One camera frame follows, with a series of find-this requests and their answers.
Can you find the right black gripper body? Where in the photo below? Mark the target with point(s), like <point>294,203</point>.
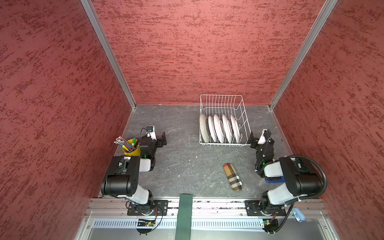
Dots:
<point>258,144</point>

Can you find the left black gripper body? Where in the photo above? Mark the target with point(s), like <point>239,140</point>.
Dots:
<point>159,142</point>

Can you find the plain grey ceramic plate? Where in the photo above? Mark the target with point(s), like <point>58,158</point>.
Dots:
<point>204,128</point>

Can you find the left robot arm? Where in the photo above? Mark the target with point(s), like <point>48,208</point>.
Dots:
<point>121,180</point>

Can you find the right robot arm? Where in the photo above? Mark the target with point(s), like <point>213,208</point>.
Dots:
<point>303,178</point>

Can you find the yellow pen cup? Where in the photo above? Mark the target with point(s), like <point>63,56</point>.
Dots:
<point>137,152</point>

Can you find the bundle of coloured pens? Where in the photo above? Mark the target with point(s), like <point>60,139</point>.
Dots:
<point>128,146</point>

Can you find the blue black stapler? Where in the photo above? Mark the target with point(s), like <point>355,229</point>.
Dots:
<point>275,180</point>

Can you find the white plate green red rim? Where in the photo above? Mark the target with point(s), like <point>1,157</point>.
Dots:
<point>227,128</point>

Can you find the white plate orange print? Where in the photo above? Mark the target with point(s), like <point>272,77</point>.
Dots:
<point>219,128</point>

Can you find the plaid beige glasses case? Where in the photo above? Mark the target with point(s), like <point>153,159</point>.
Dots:
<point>233,177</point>

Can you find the green rimmed text plate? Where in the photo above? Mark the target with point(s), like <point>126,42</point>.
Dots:
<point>212,129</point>

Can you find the light blue small object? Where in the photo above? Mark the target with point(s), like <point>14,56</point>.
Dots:
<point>299,216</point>

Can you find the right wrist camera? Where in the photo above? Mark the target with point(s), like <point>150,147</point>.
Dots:
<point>265,137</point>

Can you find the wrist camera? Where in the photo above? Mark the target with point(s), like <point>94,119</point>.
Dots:
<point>265,137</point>
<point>151,132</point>

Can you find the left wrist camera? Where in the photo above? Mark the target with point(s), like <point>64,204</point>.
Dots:
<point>151,132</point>

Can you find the white wire dish rack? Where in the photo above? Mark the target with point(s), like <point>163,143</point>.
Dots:
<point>228,105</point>

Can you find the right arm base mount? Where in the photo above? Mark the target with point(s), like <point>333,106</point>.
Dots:
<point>256,209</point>

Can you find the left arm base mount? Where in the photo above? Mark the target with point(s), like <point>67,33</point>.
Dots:
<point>154,208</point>

